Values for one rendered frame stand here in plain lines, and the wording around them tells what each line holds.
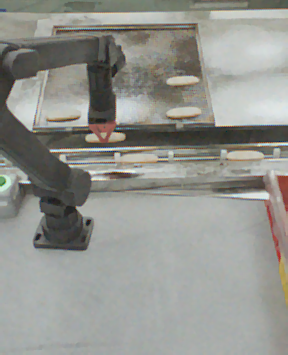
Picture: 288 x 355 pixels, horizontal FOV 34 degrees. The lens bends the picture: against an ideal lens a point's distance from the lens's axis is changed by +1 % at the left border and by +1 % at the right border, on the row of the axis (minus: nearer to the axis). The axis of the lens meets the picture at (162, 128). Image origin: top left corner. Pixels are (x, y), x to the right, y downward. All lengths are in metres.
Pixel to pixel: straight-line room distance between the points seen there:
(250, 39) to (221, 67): 0.19
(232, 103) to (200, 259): 0.52
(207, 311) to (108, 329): 0.19
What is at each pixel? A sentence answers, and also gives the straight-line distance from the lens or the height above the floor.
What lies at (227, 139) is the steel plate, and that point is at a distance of 1.38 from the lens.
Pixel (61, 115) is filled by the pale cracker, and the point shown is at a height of 0.91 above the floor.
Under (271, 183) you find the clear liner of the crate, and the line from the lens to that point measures 1.09.
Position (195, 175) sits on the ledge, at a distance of 1.18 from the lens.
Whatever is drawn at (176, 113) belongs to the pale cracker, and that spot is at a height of 0.90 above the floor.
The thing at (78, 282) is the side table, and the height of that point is 0.82.
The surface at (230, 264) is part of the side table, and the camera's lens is 1.05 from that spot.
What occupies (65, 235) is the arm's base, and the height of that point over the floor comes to 0.86.
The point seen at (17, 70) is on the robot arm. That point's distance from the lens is 0.71.
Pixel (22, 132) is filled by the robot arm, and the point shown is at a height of 1.18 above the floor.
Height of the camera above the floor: 1.62
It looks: 35 degrees down
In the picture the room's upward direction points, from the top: straight up
